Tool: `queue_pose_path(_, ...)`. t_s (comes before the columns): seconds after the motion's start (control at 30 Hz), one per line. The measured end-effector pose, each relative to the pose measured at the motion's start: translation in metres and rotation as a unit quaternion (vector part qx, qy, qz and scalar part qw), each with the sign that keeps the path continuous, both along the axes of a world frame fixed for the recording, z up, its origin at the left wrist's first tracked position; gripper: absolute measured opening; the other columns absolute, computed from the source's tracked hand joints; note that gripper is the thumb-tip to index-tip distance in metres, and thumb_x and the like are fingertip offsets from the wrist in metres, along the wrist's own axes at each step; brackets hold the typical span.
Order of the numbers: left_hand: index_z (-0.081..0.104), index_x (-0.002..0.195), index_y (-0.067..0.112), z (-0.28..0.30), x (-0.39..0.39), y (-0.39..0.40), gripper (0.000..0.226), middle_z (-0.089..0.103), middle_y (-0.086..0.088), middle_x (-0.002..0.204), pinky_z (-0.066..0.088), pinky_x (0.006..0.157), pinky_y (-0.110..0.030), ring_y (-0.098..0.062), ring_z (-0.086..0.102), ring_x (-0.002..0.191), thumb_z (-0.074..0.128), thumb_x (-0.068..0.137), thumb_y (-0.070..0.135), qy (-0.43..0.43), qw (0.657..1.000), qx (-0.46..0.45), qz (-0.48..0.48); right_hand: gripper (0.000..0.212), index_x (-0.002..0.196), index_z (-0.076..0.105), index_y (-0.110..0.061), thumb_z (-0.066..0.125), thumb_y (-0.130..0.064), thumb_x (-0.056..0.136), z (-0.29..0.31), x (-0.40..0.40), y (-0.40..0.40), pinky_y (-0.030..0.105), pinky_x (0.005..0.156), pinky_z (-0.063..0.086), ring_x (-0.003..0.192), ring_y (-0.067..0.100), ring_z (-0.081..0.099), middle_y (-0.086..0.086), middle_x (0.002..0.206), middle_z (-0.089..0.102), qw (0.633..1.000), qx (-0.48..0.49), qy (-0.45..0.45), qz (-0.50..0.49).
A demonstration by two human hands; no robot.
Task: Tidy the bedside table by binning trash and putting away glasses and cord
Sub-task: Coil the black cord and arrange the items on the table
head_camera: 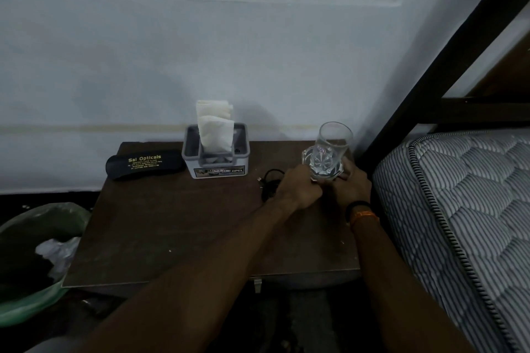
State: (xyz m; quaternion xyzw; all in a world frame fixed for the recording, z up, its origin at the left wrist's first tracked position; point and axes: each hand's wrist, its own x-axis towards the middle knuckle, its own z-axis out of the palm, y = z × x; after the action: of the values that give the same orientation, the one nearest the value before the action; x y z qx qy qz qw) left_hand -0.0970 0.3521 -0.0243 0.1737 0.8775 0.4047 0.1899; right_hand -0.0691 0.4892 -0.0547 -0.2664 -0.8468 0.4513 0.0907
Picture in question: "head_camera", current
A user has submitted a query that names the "person's left hand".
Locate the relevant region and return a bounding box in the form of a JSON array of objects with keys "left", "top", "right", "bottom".
[{"left": 273, "top": 164, "right": 325, "bottom": 213}]

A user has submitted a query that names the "person's right hand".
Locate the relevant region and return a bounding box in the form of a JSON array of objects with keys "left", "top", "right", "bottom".
[{"left": 331, "top": 157, "right": 373, "bottom": 217}]

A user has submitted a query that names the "black cable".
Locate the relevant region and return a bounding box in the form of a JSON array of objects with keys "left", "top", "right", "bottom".
[{"left": 256, "top": 168, "right": 287, "bottom": 204}]

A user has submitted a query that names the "clear glass ashtray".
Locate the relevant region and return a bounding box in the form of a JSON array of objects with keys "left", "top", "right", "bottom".
[{"left": 301, "top": 146, "right": 351, "bottom": 184}]

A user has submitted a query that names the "clear drinking glass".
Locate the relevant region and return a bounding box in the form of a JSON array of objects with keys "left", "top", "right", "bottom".
[{"left": 309, "top": 121, "right": 355, "bottom": 182}]

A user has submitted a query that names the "grey plastic organizer box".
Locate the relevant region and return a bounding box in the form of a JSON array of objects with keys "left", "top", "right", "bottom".
[{"left": 181, "top": 122, "right": 251, "bottom": 179}]

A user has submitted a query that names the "white paper sheet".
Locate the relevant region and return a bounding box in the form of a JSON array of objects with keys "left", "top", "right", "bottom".
[
  {"left": 195, "top": 99, "right": 234, "bottom": 120},
  {"left": 197, "top": 115, "right": 235, "bottom": 156}
]

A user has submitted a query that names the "black eyeglasses case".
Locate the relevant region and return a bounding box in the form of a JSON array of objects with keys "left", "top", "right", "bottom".
[{"left": 105, "top": 149, "right": 187, "bottom": 181}]

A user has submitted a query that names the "large white paper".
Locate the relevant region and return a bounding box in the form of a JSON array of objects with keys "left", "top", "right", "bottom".
[{"left": 35, "top": 237, "right": 82, "bottom": 279}]

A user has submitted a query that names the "person's left forearm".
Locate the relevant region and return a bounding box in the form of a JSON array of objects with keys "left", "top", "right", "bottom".
[{"left": 24, "top": 199, "right": 297, "bottom": 353}]

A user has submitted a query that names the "person's right forearm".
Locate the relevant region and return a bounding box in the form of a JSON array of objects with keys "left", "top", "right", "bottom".
[{"left": 349, "top": 216, "right": 477, "bottom": 353}]

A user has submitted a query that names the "brown bedside table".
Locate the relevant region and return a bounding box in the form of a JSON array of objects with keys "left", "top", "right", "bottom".
[{"left": 62, "top": 140, "right": 363, "bottom": 296}]

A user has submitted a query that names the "black wristband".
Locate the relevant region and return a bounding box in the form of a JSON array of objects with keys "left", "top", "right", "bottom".
[{"left": 344, "top": 199, "right": 373, "bottom": 223}]

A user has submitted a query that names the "striped mattress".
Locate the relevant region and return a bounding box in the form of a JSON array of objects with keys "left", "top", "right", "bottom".
[{"left": 372, "top": 129, "right": 530, "bottom": 353}]

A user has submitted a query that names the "trash bin with green liner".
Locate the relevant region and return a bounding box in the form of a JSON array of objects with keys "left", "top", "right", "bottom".
[{"left": 0, "top": 202, "right": 92, "bottom": 328}]

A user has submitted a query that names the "orange thread bracelet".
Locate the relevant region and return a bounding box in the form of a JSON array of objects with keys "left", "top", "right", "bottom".
[{"left": 349, "top": 210, "right": 381, "bottom": 228}]

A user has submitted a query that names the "dark wooden bed frame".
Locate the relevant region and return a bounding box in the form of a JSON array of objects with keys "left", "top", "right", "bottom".
[{"left": 358, "top": 0, "right": 530, "bottom": 172}]

